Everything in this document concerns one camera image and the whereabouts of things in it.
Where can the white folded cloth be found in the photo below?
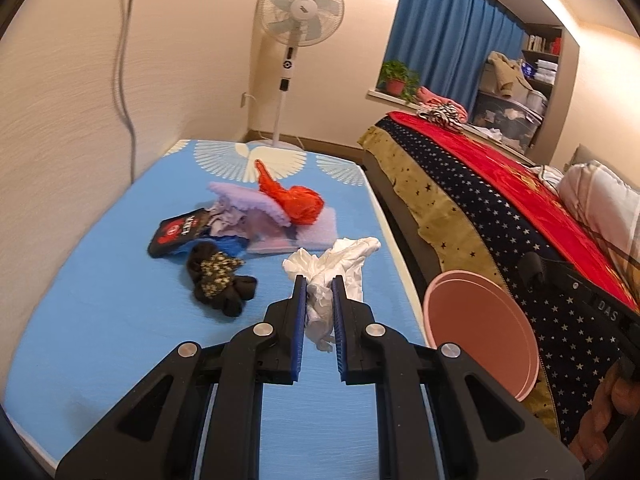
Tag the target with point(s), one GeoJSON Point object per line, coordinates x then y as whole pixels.
{"type": "Point", "coordinates": [547, 177]}

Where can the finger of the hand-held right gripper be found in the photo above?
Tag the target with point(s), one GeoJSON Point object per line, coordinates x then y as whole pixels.
{"type": "Point", "coordinates": [535, 267]}

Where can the beige jacket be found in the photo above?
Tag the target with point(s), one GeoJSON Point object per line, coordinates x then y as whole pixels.
{"type": "Point", "coordinates": [505, 72]}

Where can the potted green plant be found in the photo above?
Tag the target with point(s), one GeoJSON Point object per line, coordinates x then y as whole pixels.
{"type": "Point", "coordinates": [397, 72]}

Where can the clear storage box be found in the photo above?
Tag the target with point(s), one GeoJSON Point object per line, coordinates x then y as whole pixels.
{"type": "Point", "coordinates": [505, 117]}

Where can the black patterned cloth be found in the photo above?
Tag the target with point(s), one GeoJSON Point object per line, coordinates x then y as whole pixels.
{"type": "Point", "coordinates": [220, 290]}

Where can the pink plastic bin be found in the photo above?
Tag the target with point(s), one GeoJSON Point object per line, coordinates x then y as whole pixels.
{"type": "Point", "coordinates": [475, 320]}

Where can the black white striped cloth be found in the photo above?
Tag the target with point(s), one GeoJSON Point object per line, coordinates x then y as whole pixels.
{"type": "Point", "coordinates": [442, 116]}

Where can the star-patterned bed with red blanket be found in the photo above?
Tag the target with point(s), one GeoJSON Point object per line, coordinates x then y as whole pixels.
{"type": "Point", "coordinates": [475, 210]}

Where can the white standing fan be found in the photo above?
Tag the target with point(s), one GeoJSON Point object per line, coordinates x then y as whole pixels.
{"type": "Point", "coordinates": [300, 10]}

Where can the pink cloth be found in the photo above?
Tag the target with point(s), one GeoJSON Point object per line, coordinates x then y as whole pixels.
{"type": "Point", "coordinates": [435, 95]}

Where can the white wall outlet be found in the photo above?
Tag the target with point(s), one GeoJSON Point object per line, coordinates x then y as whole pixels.
{"type": "Point", "coordinates": [244, 99]}

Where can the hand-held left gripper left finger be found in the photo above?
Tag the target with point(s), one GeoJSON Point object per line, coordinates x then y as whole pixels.
{"type": "Point", "coordinates": [299, 330]}

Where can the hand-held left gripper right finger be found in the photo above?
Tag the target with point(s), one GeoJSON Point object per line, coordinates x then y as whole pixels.
{"type": "Point", "coordinates": [339, 330]}

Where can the blue curtain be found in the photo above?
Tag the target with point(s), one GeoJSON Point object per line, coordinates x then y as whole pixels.
{"type": "Point", "coordinates": [440, 35]}

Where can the bookshelf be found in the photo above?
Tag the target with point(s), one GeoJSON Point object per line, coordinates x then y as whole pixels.
{"type": "Point", "coordinates": [542, 45]}

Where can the plaid pillow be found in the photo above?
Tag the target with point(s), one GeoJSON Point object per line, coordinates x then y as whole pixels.
{"type": "Point", "coordinates": [600, 200]}

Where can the clear plastic bag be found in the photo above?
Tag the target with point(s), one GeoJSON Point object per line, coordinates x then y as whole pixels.
{"type": "Point", "coordinates": [310, 235]}

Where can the red plastic bag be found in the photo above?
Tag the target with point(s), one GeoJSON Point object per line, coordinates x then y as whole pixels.
{"type": "Point", "coordinates": [295, 202]}

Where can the person's right hand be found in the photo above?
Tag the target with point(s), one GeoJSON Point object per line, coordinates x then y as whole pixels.
{"type": "Point", "coordinates": [600, 410]}

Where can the blue printed tablecloth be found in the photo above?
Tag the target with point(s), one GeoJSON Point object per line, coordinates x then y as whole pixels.
{"type": "Point", "coordinates": [100, 310]}

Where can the red blanket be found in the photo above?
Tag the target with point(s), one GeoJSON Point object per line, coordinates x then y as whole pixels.
{"type": "Point", "coordinates": [500, 175]}

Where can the gold bed skirt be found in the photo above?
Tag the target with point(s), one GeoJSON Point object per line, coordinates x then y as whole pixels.
{"type": "Point", "coordinates": [400, 175]}

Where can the small grey lidded box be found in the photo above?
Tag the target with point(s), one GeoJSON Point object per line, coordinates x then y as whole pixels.
{"type": "Point", "coordinates": [535, 97]}

